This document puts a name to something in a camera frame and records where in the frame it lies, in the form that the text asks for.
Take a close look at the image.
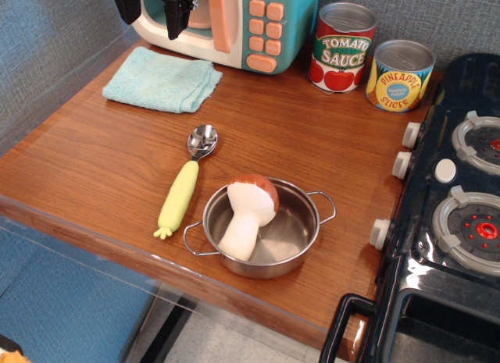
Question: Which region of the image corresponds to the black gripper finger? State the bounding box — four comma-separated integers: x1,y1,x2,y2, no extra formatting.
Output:
164,0,198,40
114,0,141,24

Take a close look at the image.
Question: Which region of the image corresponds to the brown and white toy mushroom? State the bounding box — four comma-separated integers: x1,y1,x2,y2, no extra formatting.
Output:
218,173,280,261

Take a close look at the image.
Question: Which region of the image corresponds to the light blue folded napkin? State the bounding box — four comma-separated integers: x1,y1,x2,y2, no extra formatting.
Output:
102,47,223,114

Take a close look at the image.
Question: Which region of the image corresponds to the teal toy microwave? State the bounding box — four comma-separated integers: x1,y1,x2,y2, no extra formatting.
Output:
132,0,319,75

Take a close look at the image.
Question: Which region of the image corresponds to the tomato sauce can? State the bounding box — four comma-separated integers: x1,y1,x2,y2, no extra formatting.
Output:
309,2,377,93

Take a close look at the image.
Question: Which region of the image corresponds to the pineapple slices can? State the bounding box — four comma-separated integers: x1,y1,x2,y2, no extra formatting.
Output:
366,39,436,112

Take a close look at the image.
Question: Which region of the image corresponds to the small steel pot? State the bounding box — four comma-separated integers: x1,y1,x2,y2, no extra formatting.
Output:
183,177,337,279

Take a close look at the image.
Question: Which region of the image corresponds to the orange object at corner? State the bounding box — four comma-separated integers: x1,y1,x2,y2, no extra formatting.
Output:
0,335,30,363

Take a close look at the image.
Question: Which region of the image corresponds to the black toy stove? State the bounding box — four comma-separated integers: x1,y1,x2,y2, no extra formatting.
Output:
320,53,499,362

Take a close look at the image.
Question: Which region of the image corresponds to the spoon with yellow-green handle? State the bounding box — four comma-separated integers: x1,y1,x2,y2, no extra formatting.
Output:
153,124,219,240

